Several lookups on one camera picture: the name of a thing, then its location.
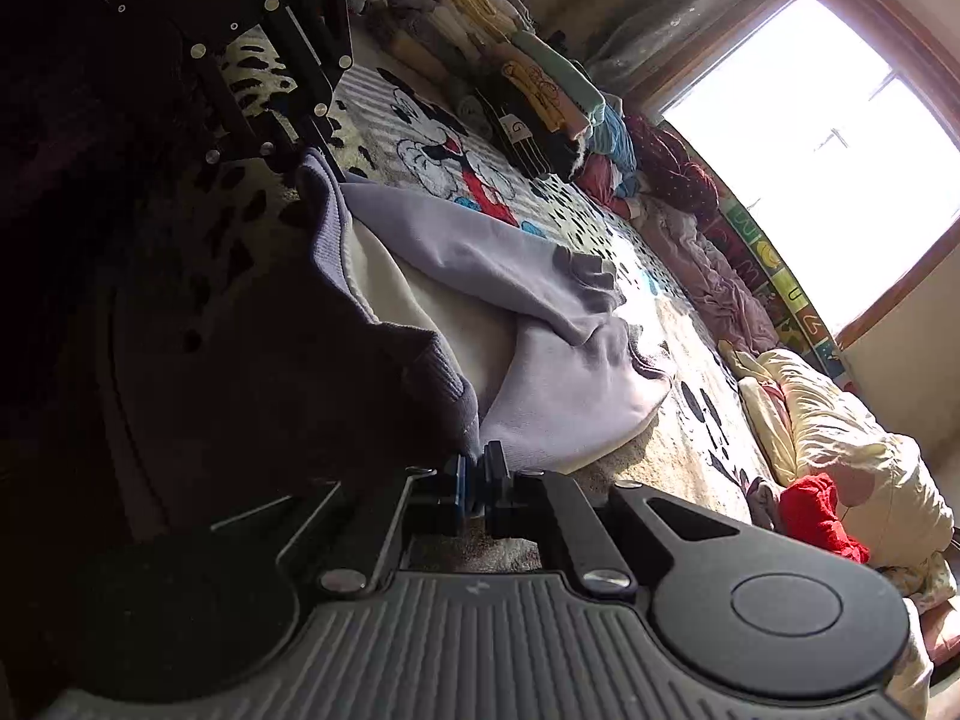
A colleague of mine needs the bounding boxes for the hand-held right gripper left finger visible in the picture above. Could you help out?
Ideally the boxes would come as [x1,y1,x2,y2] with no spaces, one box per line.
[214,454,472,593]

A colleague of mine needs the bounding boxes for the cartoon mouse printed blanket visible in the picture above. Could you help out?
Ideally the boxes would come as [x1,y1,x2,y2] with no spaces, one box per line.
[97,22,781,571]

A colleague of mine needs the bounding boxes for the sheer curtain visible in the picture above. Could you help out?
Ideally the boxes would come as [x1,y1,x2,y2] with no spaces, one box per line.
[585,0,811,102]

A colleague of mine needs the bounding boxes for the window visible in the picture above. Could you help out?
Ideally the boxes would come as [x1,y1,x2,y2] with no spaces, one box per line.
[660,0,960,338]

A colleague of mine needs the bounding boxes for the blue cloth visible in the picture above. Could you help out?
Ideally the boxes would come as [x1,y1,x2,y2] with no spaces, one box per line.
[592,101,638,170]

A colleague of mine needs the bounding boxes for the lavender sweatshirt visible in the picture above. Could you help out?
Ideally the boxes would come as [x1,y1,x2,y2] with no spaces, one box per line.
[296,146,676,470]

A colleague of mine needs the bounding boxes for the cream quilted pillow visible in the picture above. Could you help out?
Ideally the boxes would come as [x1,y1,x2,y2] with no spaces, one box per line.
[739,349,957,571]

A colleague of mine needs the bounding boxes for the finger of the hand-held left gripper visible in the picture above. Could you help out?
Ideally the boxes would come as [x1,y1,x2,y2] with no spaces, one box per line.
[259,0,355,149]
[184,30,301,166]

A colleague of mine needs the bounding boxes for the row of folded clothes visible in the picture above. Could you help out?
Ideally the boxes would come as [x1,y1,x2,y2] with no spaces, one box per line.
[360,0,608,181]

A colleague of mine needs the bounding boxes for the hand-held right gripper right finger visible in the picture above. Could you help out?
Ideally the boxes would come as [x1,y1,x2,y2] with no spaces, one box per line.
[484,441,758,593]

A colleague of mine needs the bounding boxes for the alphabet foam mat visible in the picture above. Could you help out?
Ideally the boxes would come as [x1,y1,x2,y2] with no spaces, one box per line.
[712,187,852,391]

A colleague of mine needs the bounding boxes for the red sweater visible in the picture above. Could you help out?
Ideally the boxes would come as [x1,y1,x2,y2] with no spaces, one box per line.
[778,474,871,563]

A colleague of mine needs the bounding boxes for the white patterned cloth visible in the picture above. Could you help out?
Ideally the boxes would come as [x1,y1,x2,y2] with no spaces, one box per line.
[881,551,960,698]

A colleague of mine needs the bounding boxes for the dark grey pants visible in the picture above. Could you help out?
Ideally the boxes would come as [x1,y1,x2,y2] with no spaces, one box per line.
[746,476,785,530]

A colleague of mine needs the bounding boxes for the dark red cloth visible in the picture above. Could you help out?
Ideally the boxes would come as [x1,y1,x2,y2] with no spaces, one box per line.
[626,112,721,222]

